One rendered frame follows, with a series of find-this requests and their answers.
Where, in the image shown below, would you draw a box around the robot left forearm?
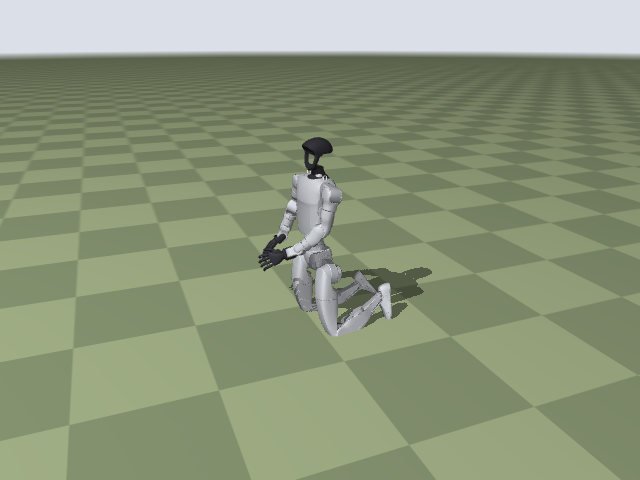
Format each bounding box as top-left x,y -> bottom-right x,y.
285,226 -> 324,258

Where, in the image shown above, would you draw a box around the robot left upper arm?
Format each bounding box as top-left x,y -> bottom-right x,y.
312,184 -> 342,239

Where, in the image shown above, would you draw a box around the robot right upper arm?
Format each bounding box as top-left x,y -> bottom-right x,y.
287,173 -> 303,214

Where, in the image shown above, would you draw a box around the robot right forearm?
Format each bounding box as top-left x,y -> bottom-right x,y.
277,200 -> 297,241

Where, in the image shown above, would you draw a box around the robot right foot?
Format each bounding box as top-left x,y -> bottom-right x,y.
354,270 -> 378,295

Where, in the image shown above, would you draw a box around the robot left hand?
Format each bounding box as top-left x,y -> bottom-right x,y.
258,246 -> 297,271

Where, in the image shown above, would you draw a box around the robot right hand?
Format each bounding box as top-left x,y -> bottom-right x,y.
262,234 -> 286,262

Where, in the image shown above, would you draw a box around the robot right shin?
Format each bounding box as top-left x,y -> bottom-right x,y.
314,282 -> 363,304

